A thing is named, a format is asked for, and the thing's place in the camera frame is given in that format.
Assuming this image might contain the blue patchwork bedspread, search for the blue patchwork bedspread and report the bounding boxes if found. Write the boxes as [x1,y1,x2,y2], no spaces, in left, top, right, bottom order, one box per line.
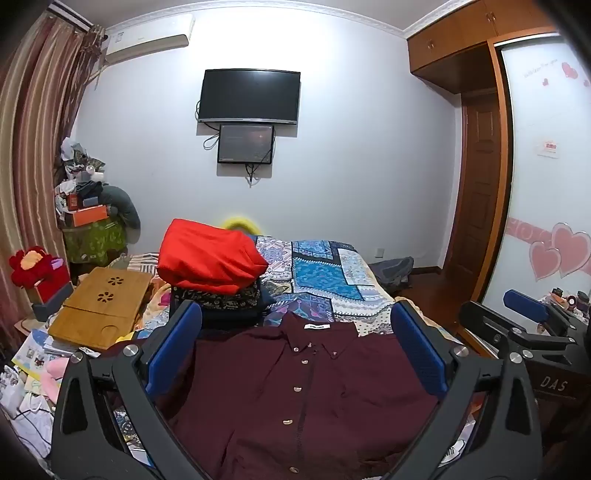
[124,235,462,352]

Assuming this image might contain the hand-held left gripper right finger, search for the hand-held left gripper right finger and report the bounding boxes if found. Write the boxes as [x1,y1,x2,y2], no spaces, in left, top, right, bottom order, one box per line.
[369,299,543,480]

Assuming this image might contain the bamboo lap desk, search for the bamboo lap desk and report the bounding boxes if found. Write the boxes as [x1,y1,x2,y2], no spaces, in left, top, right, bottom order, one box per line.
[47,267,155,350]

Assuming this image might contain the white air conditioner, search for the white air conditioner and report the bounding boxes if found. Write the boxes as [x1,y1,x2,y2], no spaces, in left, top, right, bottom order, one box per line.
[104,14,195,65]

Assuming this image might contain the maroon button shirt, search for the maroon button shirt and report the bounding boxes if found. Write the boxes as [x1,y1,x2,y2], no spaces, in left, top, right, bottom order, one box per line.
[154,311,467,480]

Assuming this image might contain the red plush flower toy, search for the red plush flower toy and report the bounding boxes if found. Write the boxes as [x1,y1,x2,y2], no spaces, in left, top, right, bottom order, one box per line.
[10,247,62,289]

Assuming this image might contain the dark patterned folded cloth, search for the dark patterned folded cloth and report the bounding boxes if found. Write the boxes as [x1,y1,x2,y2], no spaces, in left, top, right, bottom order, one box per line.
[171,281,265,309]

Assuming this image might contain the white heart-print sliding door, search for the white heart-print sliding door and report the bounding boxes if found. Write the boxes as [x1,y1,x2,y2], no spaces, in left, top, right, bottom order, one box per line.
[480,32,591,319]

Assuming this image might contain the grey storage box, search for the grey storage box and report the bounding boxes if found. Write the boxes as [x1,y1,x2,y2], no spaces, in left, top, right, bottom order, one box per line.
[31,272,75,321]

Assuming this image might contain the black wall television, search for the black wall television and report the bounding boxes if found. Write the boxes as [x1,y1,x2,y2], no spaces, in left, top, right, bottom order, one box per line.
[198,69,302,126]

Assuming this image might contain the pile of clutter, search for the pile of clutter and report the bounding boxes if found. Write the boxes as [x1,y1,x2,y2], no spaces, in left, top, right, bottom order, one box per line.
[54,137,109,217]

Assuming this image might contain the small black monitor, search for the small black monitor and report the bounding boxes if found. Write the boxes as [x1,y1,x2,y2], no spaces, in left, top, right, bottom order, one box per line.
[218,124,276,165]

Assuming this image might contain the wooden wardrobe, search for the wooden wardrobe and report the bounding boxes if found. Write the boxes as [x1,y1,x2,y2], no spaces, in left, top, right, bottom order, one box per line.
[406,0,591,305]

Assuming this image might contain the orange box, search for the orange box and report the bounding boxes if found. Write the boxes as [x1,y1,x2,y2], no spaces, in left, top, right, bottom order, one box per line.
[71,206,110,228]

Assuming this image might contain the pile of papers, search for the pile of papers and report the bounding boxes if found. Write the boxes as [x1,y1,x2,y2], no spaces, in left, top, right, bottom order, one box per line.
[0,329,105,457]

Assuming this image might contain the red folded garment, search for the red folded garment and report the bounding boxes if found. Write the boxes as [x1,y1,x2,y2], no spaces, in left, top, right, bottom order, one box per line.
[158,218,269,295]

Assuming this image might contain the yellow cartoon bed sheet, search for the yellow cartoon bed sheet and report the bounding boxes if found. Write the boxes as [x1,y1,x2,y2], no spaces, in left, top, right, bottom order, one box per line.
[136,279,174,331]

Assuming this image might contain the navy folded clothes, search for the navy folded clothes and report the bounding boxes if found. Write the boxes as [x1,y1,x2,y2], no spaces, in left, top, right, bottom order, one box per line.
[168,295,278,330]

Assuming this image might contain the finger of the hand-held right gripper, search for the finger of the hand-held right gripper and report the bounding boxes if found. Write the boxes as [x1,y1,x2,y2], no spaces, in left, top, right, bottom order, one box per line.
[457,301,522,358]
[503,289,573,333]

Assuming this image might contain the dark bag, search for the dark bag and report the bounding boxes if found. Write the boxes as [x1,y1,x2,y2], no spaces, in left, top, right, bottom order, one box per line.
[369,256,415,294]

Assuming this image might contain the striped cloth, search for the striped cloth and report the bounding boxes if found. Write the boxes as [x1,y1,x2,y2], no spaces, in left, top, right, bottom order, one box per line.
[126,251,160,278]

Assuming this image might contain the yellow ring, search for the yellow ring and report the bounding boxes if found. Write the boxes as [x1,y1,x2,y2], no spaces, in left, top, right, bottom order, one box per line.
[221,213,257,236]

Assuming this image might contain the brown wooden door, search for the brown wooden door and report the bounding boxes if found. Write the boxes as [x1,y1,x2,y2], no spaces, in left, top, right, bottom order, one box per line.
[443,90,502,296]

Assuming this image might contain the striped brown curtain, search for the striped brown curtain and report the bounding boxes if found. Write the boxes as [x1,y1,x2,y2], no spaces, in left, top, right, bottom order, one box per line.
[0,18,106,324]

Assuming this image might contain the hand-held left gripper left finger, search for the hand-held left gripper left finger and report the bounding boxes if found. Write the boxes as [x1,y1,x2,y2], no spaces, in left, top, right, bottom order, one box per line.
[50,300,222,480]

